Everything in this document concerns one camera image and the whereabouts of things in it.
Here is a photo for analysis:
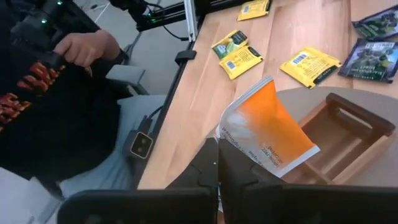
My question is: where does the person's hand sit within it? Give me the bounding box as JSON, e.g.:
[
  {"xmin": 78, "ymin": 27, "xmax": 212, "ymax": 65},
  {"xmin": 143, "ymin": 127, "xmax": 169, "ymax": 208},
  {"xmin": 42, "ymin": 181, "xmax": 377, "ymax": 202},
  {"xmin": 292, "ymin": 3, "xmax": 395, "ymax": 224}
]
[{"xmin": 53, "ymin": 29, "xmax": 121, "ymax": 68}]

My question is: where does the grey chair armrest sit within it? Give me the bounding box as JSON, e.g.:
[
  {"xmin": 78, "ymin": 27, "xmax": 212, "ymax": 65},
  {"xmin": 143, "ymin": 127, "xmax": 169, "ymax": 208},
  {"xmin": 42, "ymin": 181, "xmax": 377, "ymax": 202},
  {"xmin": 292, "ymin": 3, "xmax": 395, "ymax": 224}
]
[{"xmin": 104, "ymin": 64, "xmax": 150, "ymax": 96}]

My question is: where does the white aluminium post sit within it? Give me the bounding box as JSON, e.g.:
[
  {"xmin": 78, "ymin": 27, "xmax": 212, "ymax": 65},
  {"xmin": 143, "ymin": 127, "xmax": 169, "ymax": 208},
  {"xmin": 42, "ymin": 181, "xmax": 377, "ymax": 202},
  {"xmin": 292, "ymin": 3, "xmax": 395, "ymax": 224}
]
[{"xmin": 183, "ymin": 0, "xmax": 199, "ymax": 42}]

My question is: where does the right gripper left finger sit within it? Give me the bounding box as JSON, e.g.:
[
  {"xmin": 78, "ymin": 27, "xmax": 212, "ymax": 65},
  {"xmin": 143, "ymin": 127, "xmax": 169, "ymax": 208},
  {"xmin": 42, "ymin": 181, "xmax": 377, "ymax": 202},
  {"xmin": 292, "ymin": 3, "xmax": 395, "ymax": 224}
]
[{"xmin": 57, "ymin": 138, "xmax": 219, "ymax": 224}]

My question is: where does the person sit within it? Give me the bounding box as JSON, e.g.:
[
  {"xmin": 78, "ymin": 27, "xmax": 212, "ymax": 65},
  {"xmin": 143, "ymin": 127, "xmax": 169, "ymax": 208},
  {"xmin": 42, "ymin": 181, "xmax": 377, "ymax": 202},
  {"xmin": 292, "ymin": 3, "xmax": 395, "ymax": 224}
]
[{"xmin": 0, "ymin": 18, "xmax": 167, "ymax": 200}]

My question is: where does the dark blue tea packet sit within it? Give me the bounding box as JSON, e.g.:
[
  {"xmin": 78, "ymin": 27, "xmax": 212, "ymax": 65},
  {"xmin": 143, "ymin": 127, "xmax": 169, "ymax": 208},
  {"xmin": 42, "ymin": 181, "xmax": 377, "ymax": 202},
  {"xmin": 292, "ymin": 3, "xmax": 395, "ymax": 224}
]
[
  {"xmin": 351, "ymin": 4, "xmax": 398, "ymax": 41},
  {"xmin": 337, "ymin": 39, "xmax": 398, "ymax": 84}
]

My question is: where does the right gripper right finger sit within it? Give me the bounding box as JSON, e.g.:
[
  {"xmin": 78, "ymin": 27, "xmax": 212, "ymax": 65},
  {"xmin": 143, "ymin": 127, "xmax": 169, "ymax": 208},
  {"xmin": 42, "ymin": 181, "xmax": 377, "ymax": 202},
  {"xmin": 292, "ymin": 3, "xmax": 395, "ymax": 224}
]
[{"xmin": 218, "ymin": 139, "xmax": 398, "ymax": 224}]

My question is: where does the black camera cable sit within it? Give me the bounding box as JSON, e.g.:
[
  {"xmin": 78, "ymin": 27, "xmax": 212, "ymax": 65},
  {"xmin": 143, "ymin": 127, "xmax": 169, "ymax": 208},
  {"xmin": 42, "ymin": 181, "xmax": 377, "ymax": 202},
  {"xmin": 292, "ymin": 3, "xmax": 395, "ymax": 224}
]
[{"xmin": 143, "ymin": 105, "xmax": 164, "ymax": 133}]

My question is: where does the silver-framed black camera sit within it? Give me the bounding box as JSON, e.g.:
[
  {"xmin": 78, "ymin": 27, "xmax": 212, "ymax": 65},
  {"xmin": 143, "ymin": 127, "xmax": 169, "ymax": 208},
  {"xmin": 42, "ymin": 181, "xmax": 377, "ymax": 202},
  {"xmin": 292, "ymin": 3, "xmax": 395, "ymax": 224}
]
[{"xmin": 123, "ymin": 130, "xmax": 154, "ymax": 160}]

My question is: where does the wooden tea box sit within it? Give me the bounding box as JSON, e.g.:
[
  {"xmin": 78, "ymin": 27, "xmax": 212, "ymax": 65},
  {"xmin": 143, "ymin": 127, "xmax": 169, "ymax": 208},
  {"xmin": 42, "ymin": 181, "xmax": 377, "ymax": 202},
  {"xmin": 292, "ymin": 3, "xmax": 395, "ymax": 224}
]
[{"xmin": 281, "ymin": 92, "xmax": 397, "ymax": 185}]

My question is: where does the black table frame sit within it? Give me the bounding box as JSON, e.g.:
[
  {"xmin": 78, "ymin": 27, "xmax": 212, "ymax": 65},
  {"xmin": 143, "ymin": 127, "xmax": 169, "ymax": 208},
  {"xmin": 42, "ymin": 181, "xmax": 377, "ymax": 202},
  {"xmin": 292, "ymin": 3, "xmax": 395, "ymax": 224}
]
[{"xmin": 133, "ymin": 0, "xmax": 249, "ymax": 190}]

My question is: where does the black floor cable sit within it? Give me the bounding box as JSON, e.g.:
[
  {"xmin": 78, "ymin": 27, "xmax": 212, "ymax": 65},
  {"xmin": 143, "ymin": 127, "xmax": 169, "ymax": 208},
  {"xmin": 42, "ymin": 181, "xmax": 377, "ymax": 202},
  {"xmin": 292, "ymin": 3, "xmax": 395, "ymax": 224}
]
[{"xmin": 144, "ymin": 1, "xmax": 190, "ymax": 42}]

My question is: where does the yellow green tea packet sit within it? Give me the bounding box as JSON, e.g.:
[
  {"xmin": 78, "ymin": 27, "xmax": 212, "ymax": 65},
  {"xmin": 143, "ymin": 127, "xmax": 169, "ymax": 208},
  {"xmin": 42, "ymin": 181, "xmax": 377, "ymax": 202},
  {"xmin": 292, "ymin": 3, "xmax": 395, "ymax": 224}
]
[{"xmin": 211, "ymin": 29, "xmax": 249, "ymax": 60}]

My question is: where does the orange white tea packet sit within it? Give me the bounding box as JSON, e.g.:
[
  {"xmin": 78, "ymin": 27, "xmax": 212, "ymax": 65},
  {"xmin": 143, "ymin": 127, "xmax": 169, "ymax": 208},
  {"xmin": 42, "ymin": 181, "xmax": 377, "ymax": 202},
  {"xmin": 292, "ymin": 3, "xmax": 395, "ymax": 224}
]
[{"xmin": 215, "ymin": 75, "xmax": 321, "ymax": 179}]

